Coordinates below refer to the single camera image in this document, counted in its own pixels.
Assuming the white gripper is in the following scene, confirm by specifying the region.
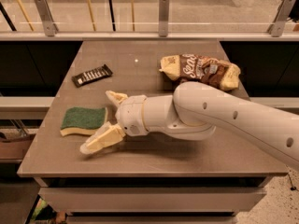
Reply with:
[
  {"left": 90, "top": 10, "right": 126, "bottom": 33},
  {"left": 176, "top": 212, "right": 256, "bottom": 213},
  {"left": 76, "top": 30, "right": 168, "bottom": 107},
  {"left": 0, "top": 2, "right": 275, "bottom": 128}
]
[{"left": 80, "top": 91, "right": 149, "bottom": 155}]

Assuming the green and yellow sponge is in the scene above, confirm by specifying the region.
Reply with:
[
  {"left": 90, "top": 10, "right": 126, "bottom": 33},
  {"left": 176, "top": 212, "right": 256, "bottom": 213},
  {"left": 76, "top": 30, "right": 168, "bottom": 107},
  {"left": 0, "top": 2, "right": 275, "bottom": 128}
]
[{"left": 60, "top": 107, "right": 108, "bottom": 136}]

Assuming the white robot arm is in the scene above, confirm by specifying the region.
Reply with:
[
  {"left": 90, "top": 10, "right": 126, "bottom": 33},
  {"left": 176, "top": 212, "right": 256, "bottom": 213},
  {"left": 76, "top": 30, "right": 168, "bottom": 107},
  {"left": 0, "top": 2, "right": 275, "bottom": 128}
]
[{"left": 80, "top": 82, "right": 299, "bottom": 170}]

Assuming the brown chip bag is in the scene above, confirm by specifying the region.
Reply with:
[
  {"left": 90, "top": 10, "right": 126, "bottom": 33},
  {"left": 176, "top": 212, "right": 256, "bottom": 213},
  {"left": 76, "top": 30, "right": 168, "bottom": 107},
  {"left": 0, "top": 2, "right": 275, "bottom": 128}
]
[{"left": 160, "top": 54, "right": 241, "bottom": 91}]

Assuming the black snack bar wrapper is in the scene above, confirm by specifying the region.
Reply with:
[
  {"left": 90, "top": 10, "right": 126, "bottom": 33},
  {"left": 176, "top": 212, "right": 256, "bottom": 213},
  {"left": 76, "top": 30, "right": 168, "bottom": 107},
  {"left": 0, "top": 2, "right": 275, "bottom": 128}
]
[{"left": 72, "top": 64, "right": 113, "bottom": 88}]

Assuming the glass railing panel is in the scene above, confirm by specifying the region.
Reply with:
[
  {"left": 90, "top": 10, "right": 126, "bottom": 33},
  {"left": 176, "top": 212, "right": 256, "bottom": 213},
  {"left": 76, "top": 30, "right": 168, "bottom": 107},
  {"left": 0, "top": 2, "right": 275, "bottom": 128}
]
[{"left": 0, "top": 0, "right": 299, "bottom": 34}]

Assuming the left metal railing post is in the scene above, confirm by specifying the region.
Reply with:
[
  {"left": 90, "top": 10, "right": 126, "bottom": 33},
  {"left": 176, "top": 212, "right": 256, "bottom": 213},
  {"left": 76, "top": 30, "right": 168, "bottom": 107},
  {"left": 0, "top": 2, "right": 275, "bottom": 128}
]
[{"left": 34, "top": 0, "right": 58, "bottom": 36}]

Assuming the metal railing post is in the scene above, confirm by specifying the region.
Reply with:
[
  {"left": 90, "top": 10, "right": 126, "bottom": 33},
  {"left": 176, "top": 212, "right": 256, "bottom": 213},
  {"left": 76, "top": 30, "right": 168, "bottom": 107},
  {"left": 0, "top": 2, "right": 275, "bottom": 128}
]
[
  {"left": 34, "top": 0, "right": 58, "bottom": 36},
  {"left": 158, "top": 0, "right": 170, "bottom": 37},
  {"left": 267, "top": 0, "right": 296, "bottom": 37}
]

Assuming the middle metal railing post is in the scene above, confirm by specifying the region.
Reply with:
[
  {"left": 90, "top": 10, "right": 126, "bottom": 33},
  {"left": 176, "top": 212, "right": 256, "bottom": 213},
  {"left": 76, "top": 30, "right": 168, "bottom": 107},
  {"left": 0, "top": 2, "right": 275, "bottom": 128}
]
[{"left": 158, "top": 0, "right": 170, "bottom": 37}]

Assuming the black cable on floor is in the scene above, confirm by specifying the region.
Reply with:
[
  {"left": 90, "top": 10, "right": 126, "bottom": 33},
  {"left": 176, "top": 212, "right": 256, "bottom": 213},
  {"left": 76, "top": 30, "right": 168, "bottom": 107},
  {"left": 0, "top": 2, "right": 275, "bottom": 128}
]
[{"left": 286, "top": 171, "right": 298, "bottom": 192}]

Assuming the right metal railing post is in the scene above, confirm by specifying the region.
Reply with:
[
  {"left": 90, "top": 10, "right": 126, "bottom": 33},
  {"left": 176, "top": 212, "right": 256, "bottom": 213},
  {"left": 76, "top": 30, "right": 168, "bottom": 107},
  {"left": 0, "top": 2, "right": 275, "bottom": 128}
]
[{"left": 267, "top": 0, "right": 296, "bottom": 37}]

